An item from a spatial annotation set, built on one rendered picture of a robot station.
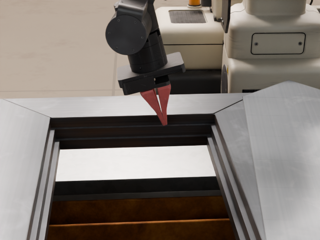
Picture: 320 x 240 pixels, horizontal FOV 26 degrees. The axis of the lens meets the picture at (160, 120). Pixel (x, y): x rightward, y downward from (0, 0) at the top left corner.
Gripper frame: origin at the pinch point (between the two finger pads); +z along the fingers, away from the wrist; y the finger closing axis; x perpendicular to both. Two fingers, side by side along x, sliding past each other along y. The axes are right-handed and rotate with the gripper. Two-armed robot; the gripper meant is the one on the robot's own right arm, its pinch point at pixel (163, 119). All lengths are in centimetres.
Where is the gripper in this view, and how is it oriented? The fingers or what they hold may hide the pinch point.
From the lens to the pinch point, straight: 109.1
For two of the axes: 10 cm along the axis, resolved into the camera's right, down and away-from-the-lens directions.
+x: -0.8, -3.7, 9.2
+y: 9.7, -2.5, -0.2
